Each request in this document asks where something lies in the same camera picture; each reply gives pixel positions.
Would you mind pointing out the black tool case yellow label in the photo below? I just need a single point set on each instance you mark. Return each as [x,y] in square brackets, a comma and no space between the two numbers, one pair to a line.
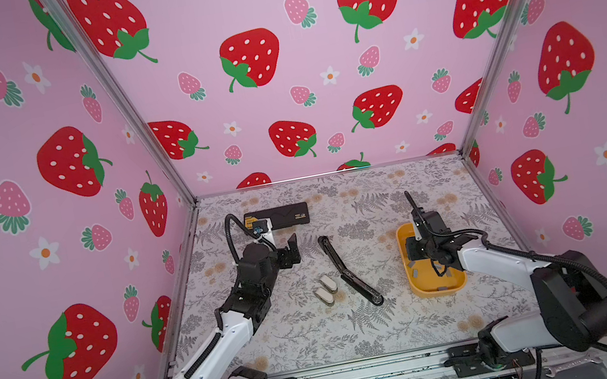
[284,216]

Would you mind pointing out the beige eraser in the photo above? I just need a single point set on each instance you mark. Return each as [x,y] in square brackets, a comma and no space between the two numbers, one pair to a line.
[325,296]

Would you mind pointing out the yellow plastic tray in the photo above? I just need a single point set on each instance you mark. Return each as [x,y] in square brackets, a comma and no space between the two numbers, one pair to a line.
[423,280]

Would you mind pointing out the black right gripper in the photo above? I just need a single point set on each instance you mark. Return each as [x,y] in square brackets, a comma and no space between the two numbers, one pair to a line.
[411,248]

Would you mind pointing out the silver wrench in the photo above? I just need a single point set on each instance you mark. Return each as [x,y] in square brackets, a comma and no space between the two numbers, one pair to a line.
[552,371]

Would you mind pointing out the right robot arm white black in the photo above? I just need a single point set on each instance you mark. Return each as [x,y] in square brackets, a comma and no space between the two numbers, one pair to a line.
[571,294]

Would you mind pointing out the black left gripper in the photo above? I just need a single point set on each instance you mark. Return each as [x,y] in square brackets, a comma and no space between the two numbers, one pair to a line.
[285,262]

